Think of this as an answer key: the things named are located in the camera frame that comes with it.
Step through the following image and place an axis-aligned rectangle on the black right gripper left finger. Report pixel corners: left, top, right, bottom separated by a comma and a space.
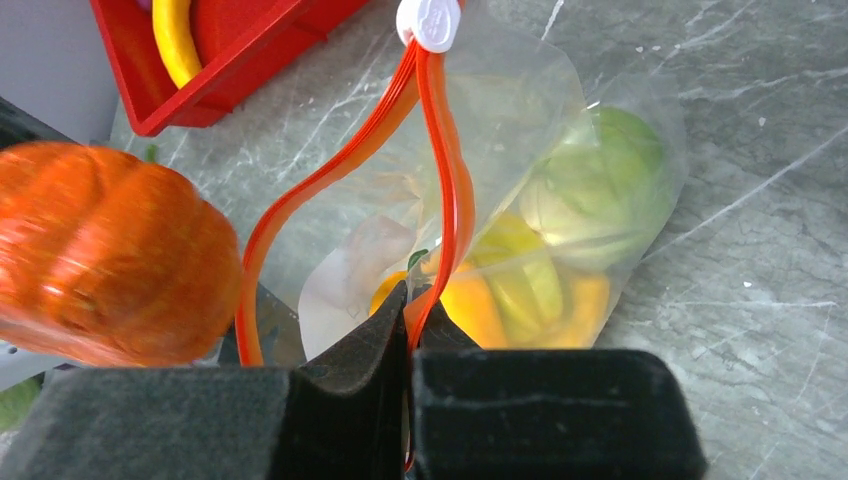
1, 284, 407, 479

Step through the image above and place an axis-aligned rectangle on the yellow green mango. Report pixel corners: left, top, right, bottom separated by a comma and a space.
471, 212, 566, 344

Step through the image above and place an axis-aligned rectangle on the clear zip top bag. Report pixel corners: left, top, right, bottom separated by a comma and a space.
237, 1, 686, 365

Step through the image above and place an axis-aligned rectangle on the yellow banana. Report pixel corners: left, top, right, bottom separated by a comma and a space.
151, 0, 202, 89

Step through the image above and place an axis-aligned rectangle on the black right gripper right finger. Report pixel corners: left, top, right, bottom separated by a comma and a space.
411, 307, 708, 479

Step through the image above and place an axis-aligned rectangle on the red plastic tray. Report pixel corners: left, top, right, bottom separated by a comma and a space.
90, 0, 367, 137

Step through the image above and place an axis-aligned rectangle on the orange red pepper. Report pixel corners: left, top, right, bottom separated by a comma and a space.
1, 141, 242, 367

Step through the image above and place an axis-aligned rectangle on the yellow orange bell pepper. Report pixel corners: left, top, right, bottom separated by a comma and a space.
368, 248, 511, 351

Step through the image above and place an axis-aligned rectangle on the green round cabbage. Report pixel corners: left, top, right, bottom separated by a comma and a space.
518, 106, 676, 270

